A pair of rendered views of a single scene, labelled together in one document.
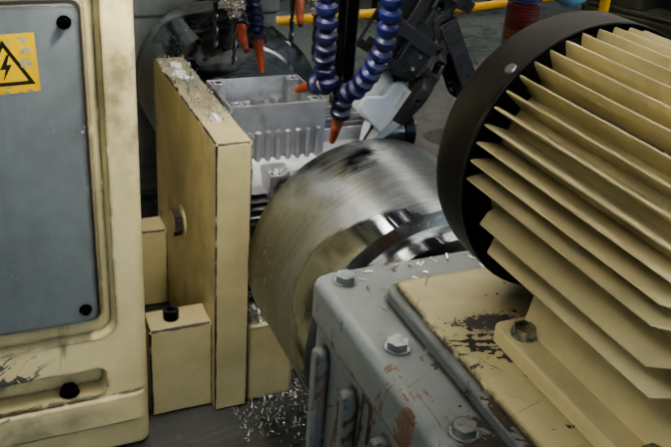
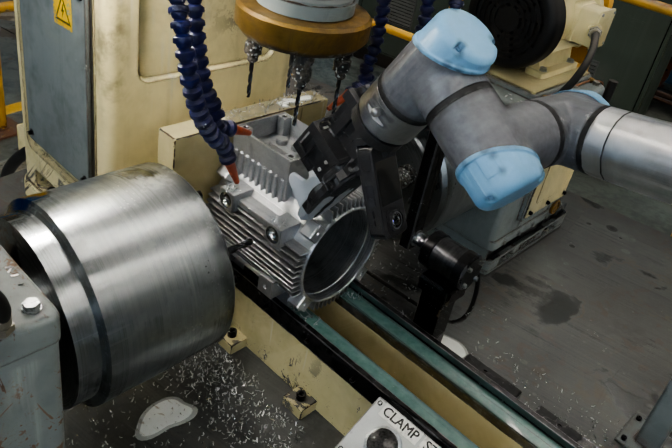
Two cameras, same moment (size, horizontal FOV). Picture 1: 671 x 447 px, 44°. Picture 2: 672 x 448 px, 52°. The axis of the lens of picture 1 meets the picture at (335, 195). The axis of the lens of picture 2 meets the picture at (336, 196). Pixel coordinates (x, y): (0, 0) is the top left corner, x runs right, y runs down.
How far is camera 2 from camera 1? 98 cm
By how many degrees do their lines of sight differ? 55
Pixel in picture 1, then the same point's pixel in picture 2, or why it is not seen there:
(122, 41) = (101, 22)
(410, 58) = (319, 159)
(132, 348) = not seen: hidden behind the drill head
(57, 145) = (77, 69)
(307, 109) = (277, 159)
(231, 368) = not seen: hidden behind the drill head
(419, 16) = (340, 127)
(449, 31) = (362, 157)
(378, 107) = (300, 187)
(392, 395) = not seen: outside the picture
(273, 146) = (255, 173)
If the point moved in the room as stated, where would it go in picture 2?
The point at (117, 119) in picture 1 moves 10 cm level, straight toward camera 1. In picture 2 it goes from (99, 71) to (23, 78)
